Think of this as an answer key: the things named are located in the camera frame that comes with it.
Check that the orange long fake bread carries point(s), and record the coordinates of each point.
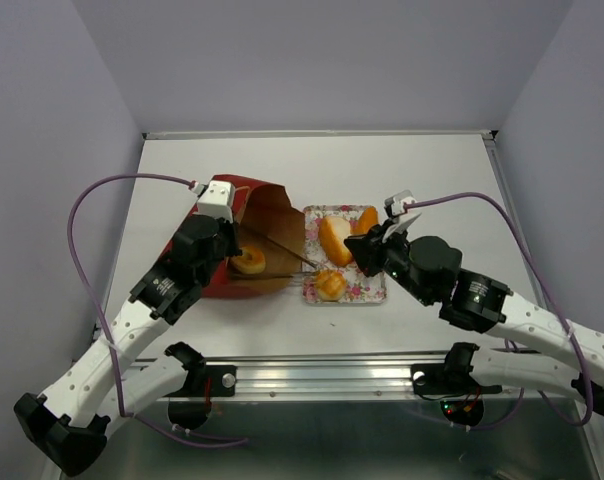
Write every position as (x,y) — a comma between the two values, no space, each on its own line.
(367,220)

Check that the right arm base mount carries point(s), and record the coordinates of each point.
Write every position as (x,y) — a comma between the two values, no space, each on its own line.
(450,383)

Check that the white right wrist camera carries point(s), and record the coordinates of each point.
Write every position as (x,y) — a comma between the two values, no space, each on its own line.
(401,214)

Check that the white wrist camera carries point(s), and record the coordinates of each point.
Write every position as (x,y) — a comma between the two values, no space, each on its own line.
(401,214)
(214,199)

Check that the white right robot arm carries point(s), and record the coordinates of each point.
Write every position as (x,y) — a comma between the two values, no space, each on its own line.
(563,358)

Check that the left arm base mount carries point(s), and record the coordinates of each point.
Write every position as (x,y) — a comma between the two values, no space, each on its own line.
(198,384)

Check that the floral rectangular tray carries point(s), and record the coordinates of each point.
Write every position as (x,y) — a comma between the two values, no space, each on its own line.
(360,289)

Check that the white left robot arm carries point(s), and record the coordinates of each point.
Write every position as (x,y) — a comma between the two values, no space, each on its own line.
(72,419)

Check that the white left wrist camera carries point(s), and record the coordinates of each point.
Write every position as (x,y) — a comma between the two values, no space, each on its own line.
(214,199)

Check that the small round fake bread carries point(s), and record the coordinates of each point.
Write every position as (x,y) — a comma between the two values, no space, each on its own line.
(330,285)

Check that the orange round fake bread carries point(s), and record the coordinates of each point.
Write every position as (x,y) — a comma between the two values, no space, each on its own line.
(332,232)

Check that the metal tongs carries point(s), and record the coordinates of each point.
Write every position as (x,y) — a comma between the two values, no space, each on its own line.
(281,261)

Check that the aluminium front mounting rail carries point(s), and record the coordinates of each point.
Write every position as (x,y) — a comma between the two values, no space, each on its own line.
(335,378)

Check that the fake ring doughnut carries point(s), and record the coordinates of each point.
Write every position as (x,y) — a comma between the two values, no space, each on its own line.
(250,261)

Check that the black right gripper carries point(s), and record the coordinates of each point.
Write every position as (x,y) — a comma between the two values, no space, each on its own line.
(367,249)

